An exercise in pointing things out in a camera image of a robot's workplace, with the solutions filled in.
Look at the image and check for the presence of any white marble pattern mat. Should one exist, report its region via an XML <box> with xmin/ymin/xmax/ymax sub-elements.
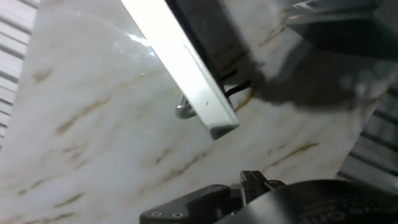
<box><xmin>0</xmin><ymin>0</ymin><xmax>398</xmax><ymax>224</ymax></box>

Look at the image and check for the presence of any black microwave door silver handle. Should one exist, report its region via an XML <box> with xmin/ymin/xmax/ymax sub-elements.
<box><xmin>121</xmin><ymin>0</ymin><xmax>265</xmax><ymax>141</ymax></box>

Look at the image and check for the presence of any black silver microwave body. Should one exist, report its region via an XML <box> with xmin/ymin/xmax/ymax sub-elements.
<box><xmin>284</xmin><ymin>0</ymin><xmax>398</xmax><ymax>62</ymax></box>

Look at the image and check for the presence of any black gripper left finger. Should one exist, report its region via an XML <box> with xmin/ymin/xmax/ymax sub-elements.
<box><xmin>139</xmin><ymin>184</ymin><xmax>243</xmax><ymax>224</ymax></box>

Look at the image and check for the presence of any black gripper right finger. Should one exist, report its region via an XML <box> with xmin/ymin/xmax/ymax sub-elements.
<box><xmin>239</xmin><ymin>170</ymin><xmax>286</xmax><ymax>206</ymax></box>

